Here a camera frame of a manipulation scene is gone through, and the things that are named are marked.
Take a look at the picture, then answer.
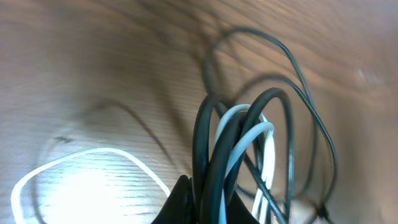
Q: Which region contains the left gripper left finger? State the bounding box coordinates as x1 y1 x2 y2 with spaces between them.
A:
152 175 195 224

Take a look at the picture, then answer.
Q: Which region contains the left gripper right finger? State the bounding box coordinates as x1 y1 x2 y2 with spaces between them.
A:
226 192 259 224

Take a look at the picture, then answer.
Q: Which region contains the black cable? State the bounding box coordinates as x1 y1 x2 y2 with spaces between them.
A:
192 27 339 224

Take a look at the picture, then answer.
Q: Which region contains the white cable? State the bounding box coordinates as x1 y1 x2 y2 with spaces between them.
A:
11 104 277 224

